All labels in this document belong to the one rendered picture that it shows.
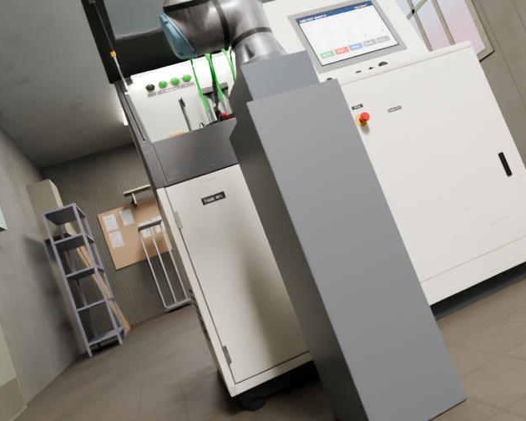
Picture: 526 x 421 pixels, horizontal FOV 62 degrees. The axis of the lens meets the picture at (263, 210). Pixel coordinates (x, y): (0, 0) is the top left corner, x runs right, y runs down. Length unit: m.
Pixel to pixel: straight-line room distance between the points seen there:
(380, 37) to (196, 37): 1.26
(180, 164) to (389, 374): 0.93
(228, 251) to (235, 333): 0.27
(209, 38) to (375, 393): 0.91
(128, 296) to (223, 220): 7.25
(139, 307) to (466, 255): 7.40
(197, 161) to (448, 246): 0.98
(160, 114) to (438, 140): 1.23
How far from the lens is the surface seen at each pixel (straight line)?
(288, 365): 1.55
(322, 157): 1.02
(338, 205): 1.01
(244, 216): 1.51
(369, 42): 2.22
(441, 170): 1.82
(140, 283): 8.68
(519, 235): 1.98
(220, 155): 1.54
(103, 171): 9.02
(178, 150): 1.54
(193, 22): 1.17
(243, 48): 1.16
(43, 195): 7.10
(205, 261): 1.48
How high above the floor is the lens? 0.48
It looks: 5 degrees up
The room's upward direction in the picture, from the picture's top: 21 degrees counter-clockwise
